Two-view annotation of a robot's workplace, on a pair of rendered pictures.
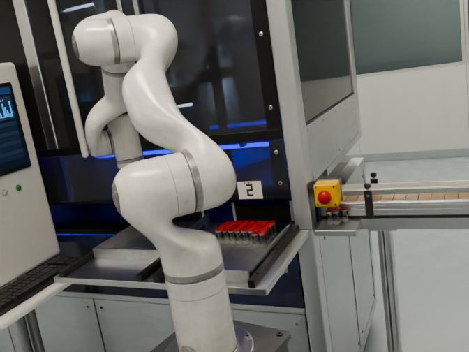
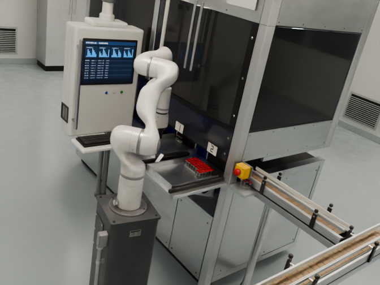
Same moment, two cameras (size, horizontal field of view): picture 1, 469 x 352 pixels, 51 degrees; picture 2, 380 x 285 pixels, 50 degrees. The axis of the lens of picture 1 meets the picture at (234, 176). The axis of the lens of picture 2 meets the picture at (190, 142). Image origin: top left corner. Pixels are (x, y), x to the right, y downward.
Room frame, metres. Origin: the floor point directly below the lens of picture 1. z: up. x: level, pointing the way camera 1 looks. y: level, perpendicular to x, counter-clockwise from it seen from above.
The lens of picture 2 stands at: (-0.58, -0.78, 2.01)
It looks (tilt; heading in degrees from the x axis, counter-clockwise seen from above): 23 degrees down; 22
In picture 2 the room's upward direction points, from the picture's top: 11 degrees clockwise
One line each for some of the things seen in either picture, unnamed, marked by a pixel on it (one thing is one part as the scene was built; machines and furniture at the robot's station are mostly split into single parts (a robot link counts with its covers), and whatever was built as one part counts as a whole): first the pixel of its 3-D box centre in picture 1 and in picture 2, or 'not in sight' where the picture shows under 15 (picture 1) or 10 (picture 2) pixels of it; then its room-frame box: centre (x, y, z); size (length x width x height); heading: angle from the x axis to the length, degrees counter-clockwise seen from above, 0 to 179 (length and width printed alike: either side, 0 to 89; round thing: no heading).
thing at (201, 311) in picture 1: (202, 312); (130, 190); (0.93, 0.11, 0.95); 0.19 x 0.19 x 0.18
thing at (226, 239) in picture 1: (241, 236); (194, 168); (1.47, 0.01, 0.90); 0.18 x 0.02 x 0.05; 64
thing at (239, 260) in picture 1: (230, 249); (182, 172); (1.39, 0.04, 0.90); 0.34 x 0.26 x 0.04; 154
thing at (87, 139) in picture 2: (31, 282); (107, 138); (1.58, 0.73, 0.82); 0.40 x 0.14 x 0.02; 154
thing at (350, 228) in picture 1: (339, 225); (245, 189); (1.52, -0.31, 0.87); 0.14 x 0.13 x 0.02; 155
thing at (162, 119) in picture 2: not in sight; (160, 119); (1.51, 0.31, 1.12); 0.10 x 0.08 x 0.11; 152
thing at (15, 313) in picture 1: (26, 288); (104, 139); (1.59, 0.76, 0.79); 0.45 x 0.28 x 0.03; 154
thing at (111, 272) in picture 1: (189, 251); (171, 162); (1.50, 0.18, 0.87); 0.70 x 0.48 x 0.02; 65
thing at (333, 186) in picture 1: (328, 192); (242, 170); (1.49, -0.28, 1.00); 0.08 x 0.07 x 0.07; 155
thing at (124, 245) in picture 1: (154, 235); (165, 145); (1.64, 0.30, 0.90); 0.34 x 0.26 x 0.04; 155
